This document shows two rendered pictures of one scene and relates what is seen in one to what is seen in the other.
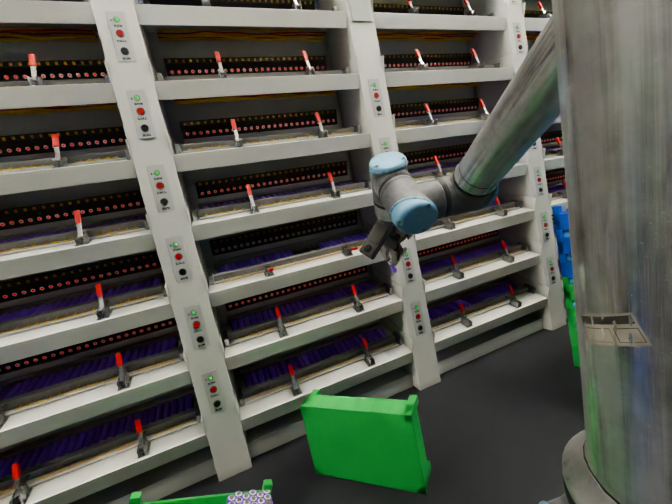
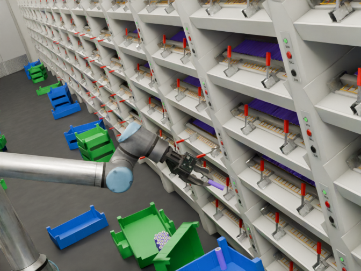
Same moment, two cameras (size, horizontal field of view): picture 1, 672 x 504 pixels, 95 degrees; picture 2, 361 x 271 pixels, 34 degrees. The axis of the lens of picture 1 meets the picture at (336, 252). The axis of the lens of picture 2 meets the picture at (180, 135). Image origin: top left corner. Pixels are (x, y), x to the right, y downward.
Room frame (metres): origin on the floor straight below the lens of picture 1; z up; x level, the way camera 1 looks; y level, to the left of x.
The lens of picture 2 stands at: (1.16, -2.25, 1.35)
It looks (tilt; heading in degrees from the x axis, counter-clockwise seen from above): 17 degrees down; 96
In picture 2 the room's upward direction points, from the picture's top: 18 degrees counter-clockwise
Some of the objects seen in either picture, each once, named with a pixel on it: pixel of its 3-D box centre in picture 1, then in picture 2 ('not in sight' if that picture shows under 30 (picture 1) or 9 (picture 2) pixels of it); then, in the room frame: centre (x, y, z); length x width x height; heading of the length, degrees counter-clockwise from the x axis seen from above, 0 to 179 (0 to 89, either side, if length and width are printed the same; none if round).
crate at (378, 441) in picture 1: (364, 436); (183, 259); (0.76, 0.03, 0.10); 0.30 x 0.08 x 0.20; 64
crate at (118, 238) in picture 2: not in sight; (143, 233); (0.52, 0.52, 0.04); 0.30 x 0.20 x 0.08; 19
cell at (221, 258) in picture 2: not in sight; (221, 258); (1.00, -0.77, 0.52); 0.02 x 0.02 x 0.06
